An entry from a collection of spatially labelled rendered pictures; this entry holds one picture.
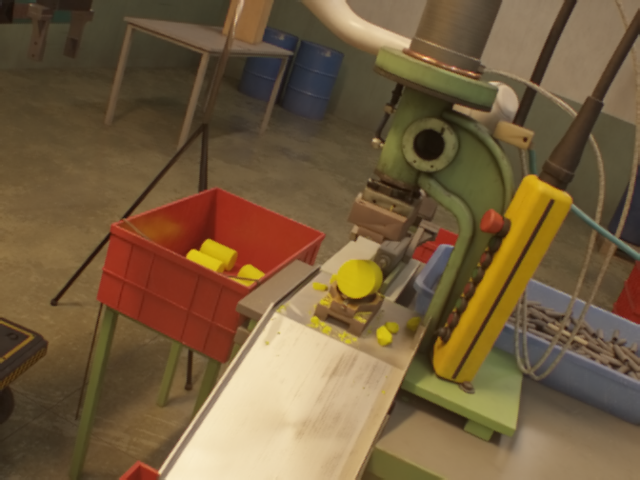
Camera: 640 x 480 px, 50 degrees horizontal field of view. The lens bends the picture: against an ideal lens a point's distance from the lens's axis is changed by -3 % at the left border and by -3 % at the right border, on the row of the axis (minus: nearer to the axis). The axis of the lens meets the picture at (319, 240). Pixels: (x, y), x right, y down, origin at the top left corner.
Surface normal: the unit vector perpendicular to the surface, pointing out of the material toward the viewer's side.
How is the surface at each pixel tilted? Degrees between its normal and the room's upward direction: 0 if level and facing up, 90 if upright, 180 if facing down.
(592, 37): 90
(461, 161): 90
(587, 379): 100
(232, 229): 90
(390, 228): 90
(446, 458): 0
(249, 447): 30
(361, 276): 74
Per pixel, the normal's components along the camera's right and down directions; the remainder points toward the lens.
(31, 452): 0.31, -0.89
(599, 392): -0.37, 0.37
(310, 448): 0.11, -0.66
